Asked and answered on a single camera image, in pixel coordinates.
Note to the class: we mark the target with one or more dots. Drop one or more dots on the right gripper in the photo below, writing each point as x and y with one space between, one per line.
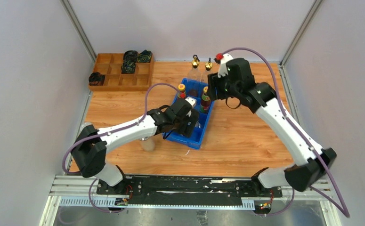
214 83

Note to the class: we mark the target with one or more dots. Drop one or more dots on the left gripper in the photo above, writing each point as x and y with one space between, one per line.
187 129

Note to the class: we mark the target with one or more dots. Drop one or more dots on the yellow cap sauce bottle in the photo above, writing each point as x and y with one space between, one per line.
205 101
182 91

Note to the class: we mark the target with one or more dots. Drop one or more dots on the blue plastic divided bin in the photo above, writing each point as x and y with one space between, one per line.
192 135

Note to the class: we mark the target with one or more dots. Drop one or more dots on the tall oil bottle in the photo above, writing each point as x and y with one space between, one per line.
207 71
195 76

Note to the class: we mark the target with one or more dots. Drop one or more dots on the silver lid spice jar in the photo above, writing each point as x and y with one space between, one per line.
147 144

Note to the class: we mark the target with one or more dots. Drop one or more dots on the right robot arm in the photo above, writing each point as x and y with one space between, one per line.
307 168

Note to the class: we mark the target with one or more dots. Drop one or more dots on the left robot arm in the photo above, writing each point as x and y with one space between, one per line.
92 145

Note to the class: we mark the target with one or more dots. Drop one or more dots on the wooden compartment tray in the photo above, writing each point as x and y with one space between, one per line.
109 65

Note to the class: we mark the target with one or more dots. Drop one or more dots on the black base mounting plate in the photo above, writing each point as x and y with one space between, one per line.
188 191

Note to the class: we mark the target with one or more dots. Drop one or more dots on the black roll left compartment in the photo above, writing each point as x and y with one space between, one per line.
96 79

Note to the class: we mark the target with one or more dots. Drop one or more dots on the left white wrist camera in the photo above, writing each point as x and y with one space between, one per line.
192 101

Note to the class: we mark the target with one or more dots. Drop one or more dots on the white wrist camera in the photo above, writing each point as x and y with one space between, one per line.
222 59
192 101

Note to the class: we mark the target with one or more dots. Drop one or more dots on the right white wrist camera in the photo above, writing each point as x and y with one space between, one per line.
222 59

